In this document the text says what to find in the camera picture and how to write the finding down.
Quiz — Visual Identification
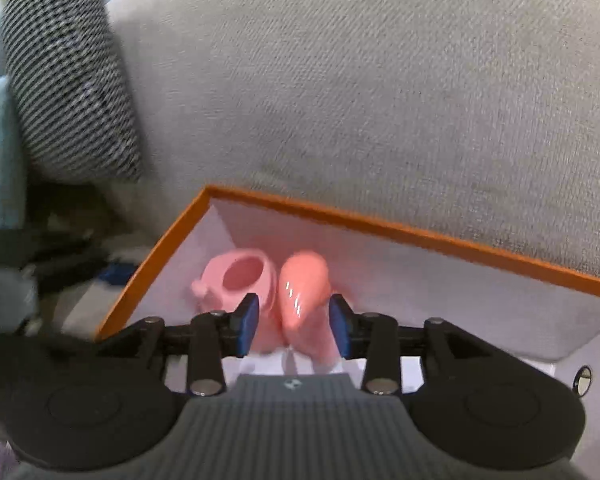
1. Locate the pink plastic toy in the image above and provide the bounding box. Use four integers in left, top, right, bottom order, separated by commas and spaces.
190, 249, 342, 376

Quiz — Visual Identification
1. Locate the light blue cushion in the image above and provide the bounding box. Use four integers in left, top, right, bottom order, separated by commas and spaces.
0, 75, 29, 237

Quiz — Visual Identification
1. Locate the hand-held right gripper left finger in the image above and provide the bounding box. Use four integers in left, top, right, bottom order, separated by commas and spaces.
96, 293, 260, 397

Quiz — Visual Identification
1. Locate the black and white striped cushion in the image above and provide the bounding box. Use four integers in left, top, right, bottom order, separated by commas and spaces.
0, 0, 144, 184

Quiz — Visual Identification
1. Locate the white box with orange rim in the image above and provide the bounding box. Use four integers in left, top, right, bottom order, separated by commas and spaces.
95, 185, 600, 403

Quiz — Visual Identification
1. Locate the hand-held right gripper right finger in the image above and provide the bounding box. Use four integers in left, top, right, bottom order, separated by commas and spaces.
328, 294, 503, 397

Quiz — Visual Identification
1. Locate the fabric sofa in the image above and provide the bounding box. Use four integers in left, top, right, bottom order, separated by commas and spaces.
0, 0, 600, 341

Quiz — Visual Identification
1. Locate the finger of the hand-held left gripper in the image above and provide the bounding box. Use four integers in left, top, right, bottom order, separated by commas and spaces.
34, 252, 132, 295

